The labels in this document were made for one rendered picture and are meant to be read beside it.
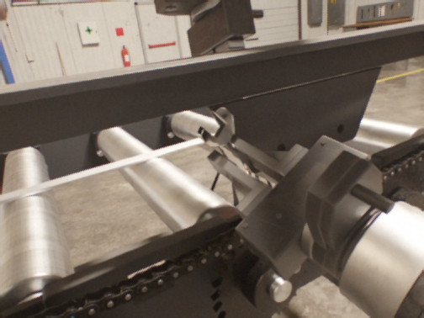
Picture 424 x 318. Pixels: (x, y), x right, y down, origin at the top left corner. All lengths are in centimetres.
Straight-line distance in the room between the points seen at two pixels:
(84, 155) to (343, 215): 120
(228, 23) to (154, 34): 946
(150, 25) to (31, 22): 287
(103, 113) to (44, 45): 902
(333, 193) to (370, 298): 8
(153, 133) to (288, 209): 115
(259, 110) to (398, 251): 29
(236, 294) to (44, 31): 913
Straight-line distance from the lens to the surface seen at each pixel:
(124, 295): 40
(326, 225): 24
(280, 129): 51
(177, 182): 69
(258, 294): 48
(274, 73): 51
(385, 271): 26
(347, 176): 24
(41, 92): 31
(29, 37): 941
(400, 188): 67
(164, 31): 1006
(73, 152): 135
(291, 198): 31
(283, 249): 29
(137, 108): 41
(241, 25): 51
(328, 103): 58
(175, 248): 46
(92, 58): 954
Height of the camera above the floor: 119
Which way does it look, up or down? 21 degrees down
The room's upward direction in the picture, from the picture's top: 7 degrees counter-clockwise
